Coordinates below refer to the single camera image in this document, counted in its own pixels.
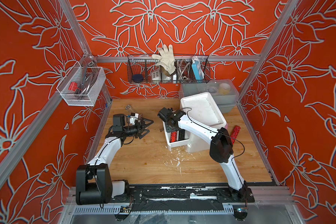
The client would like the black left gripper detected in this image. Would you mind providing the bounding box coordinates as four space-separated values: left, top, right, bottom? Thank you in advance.
122 119 153 138

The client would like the white wire wall basket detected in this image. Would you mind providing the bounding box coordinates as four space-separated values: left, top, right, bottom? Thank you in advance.
57 62 105 107

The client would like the white power strip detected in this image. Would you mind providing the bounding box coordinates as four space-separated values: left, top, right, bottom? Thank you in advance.
150 69 161 81

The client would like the white work glove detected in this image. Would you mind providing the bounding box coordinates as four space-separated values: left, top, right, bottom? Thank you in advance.
152 44 176 76

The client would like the yellow tape roll in box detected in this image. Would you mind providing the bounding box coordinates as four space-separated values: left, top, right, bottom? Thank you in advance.
218 83 231 95

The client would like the dark round object in basket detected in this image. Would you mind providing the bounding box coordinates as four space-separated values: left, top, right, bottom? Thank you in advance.
132 74 144 83

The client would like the white drawer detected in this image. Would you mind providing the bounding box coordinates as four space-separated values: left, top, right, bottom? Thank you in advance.
163 122 191 151

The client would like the metal hose in basket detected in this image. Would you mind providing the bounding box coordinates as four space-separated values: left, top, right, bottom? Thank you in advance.
178 59 191 82

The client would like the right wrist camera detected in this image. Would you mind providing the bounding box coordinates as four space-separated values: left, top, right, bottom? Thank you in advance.
157 107 173 122

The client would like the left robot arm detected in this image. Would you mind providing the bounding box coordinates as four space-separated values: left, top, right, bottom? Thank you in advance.
76 113 154 205

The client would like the white drawer cabinet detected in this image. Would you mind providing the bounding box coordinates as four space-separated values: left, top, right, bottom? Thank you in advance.
180 92 227 154

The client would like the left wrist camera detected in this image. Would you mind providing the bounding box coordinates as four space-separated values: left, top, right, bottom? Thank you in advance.
128 113 140 125

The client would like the blue box in basket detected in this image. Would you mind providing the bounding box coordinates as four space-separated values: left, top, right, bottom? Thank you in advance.
191 56 204 81

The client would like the red glitter microphone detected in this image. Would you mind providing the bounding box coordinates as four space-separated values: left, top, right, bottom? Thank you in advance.
230 126 241 145
170 131 178 143

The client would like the clear glass tube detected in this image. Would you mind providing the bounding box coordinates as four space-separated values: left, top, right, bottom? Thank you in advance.
125 105 135 113

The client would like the grey plastic storage box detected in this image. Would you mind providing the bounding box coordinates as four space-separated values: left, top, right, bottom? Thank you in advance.
179 79 239 113

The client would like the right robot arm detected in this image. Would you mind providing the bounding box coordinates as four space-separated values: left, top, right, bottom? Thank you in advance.
158 107 254 203

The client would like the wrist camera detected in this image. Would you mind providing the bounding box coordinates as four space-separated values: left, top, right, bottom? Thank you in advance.
157 107 173 122
128 113 140 125

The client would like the black wire wall basket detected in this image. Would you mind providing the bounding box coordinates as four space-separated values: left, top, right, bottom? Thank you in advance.
127 54 213 84

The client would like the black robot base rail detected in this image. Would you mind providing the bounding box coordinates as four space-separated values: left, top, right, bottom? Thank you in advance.
110 183 255 211

